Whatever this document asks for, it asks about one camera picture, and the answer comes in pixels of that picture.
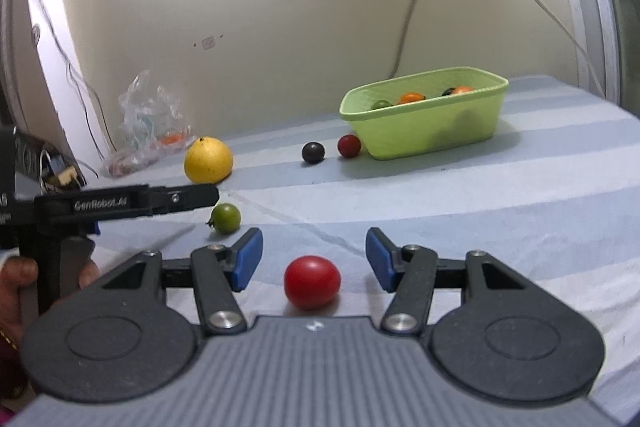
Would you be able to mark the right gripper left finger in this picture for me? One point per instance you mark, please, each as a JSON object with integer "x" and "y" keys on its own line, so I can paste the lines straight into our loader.
{"x": 139, "y": 327}

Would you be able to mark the orange mandarin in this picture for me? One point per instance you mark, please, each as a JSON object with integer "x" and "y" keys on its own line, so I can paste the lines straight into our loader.
{"x": 460, "y": 90}

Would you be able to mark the orange oval tomato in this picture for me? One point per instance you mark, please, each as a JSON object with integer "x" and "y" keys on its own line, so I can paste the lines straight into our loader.
{"x": 411, "y": 97}

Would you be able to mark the large red tomato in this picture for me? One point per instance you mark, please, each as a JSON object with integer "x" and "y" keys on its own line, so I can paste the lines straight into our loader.
{"x": 311, "y": 282}

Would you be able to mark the large yellow grapefruit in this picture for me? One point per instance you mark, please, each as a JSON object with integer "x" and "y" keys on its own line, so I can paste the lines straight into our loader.
{"x": 208, "y": 160}

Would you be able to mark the person's left hand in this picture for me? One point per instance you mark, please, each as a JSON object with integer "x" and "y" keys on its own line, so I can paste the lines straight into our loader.
{"x": 17, "y": 273}

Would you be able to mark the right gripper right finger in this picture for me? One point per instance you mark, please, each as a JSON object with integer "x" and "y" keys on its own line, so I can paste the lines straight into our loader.
{"x": 488, "y": 329}

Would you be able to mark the green cherry tomato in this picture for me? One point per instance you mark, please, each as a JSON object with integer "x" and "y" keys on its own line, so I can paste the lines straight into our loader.
{"x": 225, "y": 219}

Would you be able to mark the dark purple cherry tomato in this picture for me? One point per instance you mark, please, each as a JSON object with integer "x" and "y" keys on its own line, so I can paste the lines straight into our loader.
{"x": 313, "y": 153}

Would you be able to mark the light green plastic basket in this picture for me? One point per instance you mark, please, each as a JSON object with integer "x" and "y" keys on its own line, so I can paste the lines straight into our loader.
{"x": 440, "y": 122}

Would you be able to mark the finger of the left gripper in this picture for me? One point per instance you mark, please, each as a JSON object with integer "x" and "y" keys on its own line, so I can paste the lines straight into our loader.
{"x": 164, "y": 199}

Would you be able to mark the small red cherry tomato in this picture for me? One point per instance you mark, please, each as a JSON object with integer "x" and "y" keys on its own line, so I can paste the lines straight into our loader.
{"x": 349, "y": 146}

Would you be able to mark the striped blue white bedsheet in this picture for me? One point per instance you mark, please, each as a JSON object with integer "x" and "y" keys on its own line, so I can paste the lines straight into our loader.
{"x": 554, "y": 194}

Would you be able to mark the clear plastic bag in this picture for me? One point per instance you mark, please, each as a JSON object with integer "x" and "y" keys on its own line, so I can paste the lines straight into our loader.
{"x": 152, "y": 126}

